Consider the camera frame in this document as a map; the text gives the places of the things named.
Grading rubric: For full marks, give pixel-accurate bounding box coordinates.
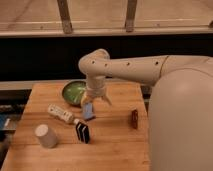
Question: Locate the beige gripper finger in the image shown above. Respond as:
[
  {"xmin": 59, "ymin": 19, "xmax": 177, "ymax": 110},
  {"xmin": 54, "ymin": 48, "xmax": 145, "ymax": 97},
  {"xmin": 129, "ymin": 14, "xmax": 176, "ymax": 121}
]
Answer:
[
  {"xmin": 102, "ymin": 94, "xmax": 112, "ymax": 105},
  {"xmin": 80, "ymin": 94, "xmax": 90, "ymax": 106}
]

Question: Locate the white ceramic cup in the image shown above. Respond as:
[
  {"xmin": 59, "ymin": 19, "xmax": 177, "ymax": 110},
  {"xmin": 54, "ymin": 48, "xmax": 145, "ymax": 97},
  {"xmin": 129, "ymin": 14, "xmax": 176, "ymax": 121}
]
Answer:
[{"xmin": 35, "ymin": 124, "xmax": 58, "ymax": 148}]

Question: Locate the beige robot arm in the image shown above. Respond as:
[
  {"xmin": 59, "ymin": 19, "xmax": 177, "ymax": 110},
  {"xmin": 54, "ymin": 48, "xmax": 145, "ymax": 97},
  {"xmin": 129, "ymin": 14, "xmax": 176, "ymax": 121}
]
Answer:
[{"xmin": 78, "ymin": 49, "xmax": 213, "ymax": 171}]

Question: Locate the blue eraser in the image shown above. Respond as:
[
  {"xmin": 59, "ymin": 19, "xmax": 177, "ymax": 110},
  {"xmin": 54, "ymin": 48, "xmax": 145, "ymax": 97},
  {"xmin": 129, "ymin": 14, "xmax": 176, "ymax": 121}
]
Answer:
[{"xmin": 83, "ymin": 103, "xmax": 95, "ymax": 121}]

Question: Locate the green bowl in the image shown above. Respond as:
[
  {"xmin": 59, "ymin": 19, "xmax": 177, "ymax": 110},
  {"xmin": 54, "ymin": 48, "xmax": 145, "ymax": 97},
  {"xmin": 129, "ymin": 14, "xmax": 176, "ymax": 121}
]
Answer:
[{"xmin": 62, "ymin": 81, "xmax": 86, "ymax": 106}]

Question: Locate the brown wooden block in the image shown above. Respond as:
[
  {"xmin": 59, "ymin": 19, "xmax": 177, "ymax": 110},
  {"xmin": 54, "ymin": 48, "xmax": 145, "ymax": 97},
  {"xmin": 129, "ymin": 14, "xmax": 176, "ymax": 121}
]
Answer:
[{"xmin": 131, "ymin": 109, "xmax": 138, "ymax": 129}]

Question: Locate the black striped block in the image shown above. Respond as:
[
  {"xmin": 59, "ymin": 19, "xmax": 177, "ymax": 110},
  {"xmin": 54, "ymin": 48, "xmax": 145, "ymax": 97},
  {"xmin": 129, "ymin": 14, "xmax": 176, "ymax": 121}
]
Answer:
[{"xmin": 76, "ymin": 122, "xmax": 90, "ymax": 144}]

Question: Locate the wooden cutting board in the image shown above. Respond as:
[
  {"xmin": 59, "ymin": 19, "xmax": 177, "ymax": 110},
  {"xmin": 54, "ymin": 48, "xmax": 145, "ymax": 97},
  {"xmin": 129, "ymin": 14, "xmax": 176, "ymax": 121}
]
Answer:
[{"xmin": 2, "ymin": 82, "xmax": 150, "ymax": 171}]

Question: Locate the left metal post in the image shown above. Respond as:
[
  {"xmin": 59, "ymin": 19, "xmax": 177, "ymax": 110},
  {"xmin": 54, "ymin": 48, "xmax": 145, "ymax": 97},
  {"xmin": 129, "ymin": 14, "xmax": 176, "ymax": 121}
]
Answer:
[{"xmin": 57, "ymin": 0, "xmax": 73, "ymax": 34}]

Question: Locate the metal post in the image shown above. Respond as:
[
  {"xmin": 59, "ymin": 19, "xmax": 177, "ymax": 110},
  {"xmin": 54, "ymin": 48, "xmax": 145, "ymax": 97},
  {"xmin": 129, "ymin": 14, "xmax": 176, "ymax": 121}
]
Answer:
[
  {"xmin": 124, "ymin": 0, "xmax": 137, "ymax": 32},
  {"xmin": 57, "ymin": 0, "xmax": 73, "ymax": 34}
]

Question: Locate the right metal post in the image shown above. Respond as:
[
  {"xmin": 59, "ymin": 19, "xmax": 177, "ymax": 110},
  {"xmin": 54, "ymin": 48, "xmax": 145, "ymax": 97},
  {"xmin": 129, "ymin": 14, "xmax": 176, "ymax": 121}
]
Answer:
[{"xmin": 124, "ymin": 0, "xmax": 137, "ymax": 32}]

